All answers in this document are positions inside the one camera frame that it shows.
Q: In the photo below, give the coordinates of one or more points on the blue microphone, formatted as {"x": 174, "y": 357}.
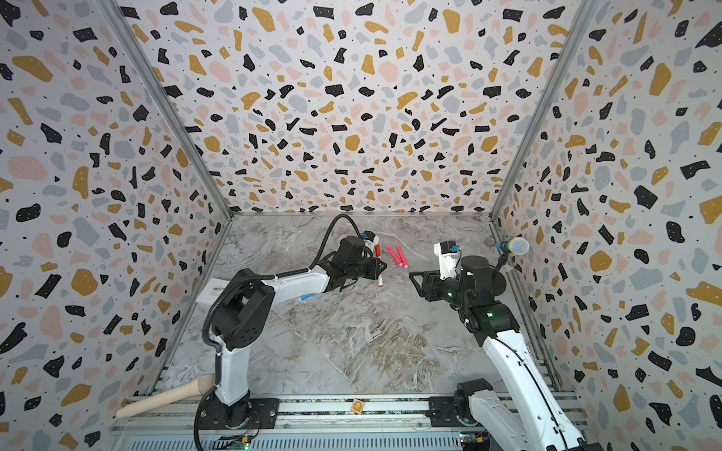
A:
{"x": 518, "y": 246}

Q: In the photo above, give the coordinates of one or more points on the black microphone stand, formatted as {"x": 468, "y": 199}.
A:
{"x": 498, "y": 278}

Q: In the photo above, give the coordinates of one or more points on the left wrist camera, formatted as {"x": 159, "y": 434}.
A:
{"x": 370, "y": 239}

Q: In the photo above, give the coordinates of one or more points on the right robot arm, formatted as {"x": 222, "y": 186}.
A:
{"x": 471, "y": 285}

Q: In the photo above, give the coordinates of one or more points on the white small box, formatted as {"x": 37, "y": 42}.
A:
{"x": 211, "y": 292}

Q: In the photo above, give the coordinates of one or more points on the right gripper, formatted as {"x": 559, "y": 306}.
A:
{"x": 431, "y": 283}

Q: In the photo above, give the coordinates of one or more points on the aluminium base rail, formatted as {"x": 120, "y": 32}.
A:
{"x": 388, "y": 422}

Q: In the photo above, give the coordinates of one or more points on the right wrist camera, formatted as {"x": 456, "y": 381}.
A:
{"x": 448, "y": 254}

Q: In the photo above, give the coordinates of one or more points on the orange tag on rail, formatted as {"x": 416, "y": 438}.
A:
{"x": 357, "y": 407}

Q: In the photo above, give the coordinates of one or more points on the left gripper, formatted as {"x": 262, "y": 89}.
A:
{"x": 375, "y": 266}

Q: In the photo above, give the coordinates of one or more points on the white red-tipped marker pen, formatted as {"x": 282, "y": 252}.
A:
{"x": 378, "y": 267}

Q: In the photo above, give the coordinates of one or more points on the wooden stick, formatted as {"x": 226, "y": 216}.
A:
{"x": 196, "y": 388}

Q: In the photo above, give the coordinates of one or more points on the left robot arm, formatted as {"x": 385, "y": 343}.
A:
{"x": 239, "y": 314}

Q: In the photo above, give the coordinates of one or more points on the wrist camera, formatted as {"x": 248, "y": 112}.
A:
{"x": 448, "y": 254}
{"x": 370, "y": 239}

